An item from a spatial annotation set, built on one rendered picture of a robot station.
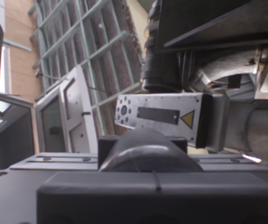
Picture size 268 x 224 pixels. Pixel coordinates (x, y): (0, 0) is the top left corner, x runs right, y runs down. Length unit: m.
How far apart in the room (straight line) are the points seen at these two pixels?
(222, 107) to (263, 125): 0.06
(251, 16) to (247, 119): 0.14
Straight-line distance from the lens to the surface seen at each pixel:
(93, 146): 1.78
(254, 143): 0.29
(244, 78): 5.81
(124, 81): 3.15
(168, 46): 0.37
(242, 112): 0.28
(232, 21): 0.29
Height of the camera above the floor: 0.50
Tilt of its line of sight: 56 degrees up
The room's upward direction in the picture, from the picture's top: 99 degrees clockwise
